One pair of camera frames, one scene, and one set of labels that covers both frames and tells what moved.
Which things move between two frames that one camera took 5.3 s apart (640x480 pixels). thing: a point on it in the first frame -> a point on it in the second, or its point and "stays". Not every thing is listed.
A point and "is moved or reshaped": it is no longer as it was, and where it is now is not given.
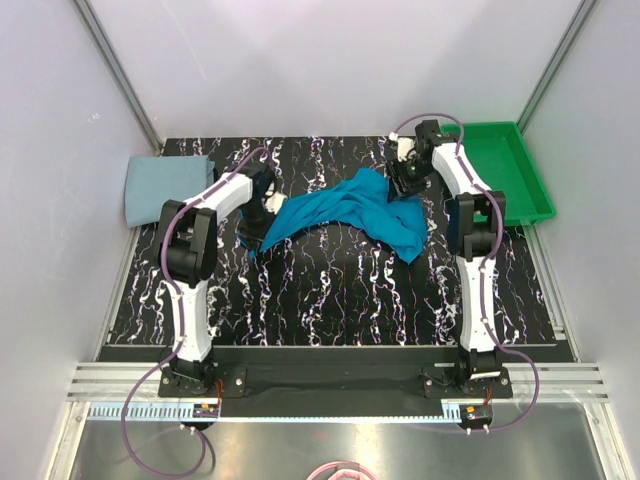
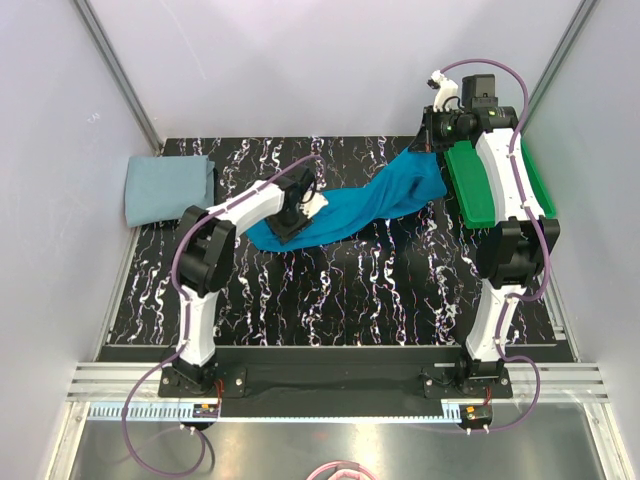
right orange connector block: [475, 415] stays
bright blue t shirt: [362, 198] is moved or reshaped
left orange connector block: [202, 410] stays
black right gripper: [393, 169] -> [425, 141]
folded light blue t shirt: [150, 181] stays
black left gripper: [254, 238] -> [284, 234]
